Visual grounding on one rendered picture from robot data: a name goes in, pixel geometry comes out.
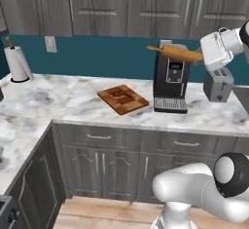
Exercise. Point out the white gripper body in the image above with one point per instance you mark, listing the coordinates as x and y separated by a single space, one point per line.
215 51

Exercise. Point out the white paper towel roll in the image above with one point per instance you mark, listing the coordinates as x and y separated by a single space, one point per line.
17 62

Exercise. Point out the grey wall cabinet door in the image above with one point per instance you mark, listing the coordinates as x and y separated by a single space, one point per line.
35 5
159 5
99 5
223 2

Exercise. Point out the grey drawer front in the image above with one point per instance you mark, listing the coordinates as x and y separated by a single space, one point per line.
207 142
116 137

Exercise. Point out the grey base cabinet door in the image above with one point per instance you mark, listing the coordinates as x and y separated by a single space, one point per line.
79 171
40 187
155 166
121 174

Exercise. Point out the paper towel holder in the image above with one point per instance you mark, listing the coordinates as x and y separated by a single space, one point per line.
9 41

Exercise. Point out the grey range hood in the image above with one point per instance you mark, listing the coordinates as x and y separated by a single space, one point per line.
2 20

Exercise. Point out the black coffee machine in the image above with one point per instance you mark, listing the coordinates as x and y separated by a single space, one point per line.
170 83

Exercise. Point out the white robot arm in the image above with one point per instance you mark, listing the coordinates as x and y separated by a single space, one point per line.
181 187

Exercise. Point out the wooden rolling pin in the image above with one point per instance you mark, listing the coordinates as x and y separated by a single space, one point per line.
176 53

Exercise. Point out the grey toaster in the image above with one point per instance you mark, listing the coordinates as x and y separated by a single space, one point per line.
218 86

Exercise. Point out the wooden cutting board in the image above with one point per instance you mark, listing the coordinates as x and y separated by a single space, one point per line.
124 104

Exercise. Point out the dark stove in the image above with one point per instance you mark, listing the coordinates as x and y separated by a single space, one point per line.
8 213

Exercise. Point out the white wall outlet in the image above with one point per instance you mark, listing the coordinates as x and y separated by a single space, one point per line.
165 41
50 44

